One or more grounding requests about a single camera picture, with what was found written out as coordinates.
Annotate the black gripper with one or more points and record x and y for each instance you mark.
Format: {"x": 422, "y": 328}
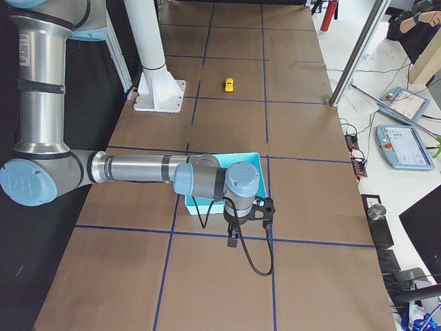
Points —
{"x": 233, "y": 218}

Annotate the yellow beetle toy car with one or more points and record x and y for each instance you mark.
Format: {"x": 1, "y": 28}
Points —
{"x": 229, "y": 84}

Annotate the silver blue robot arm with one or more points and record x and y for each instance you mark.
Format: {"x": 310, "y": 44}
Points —
{"x": 45, "y": 168}

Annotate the turquoise plastic bin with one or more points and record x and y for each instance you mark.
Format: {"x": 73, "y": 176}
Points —
{"x": 235, "y": 164}

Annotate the black tray under cup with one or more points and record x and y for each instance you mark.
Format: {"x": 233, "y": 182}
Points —
{"x": 379, "y": 228}

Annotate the small steel cup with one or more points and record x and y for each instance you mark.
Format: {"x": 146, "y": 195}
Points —
{"x": 376, "y": 211}

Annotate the near orange black connector box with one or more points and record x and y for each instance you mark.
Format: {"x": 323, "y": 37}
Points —
{"x": 359, "y": 165}

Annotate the orange black connector box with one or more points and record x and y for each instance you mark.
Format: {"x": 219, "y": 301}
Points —
{"x": 359, "y": 165}
{"x": 352, "y": 141}

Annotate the far orange black connector box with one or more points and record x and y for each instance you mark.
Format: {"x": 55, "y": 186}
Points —
{"x": 352, "y": 141}

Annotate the black monitor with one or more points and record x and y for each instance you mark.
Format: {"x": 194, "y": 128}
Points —
{"x": 421, "y": 222}

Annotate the near blue teach pendant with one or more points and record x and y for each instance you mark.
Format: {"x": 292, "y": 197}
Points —
{"x": 402, "y": 148}

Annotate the blue teach pendant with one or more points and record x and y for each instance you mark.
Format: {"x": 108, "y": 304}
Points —
{"x": 402, "y": 148}
{"x": 410, "y": 105}

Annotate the far blue teach pendant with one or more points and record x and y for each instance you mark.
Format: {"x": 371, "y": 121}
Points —
{"x": 410, "y": 105}

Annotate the red fire extinguisher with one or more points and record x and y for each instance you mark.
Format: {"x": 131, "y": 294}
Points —
{"x": 330, "y": 14}

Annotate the seated person in black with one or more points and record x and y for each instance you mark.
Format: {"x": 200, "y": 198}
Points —
{"x": 415, "y": 28}

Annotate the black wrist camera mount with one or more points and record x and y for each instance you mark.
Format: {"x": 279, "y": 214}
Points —
{"x": 262, "y": 210}

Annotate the white pedestal column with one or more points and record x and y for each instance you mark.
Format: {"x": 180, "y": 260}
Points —
{"x": 158, "y": 90}

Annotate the aluminium frame post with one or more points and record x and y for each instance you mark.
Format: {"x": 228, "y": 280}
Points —
{"x": 367, "y": 32}

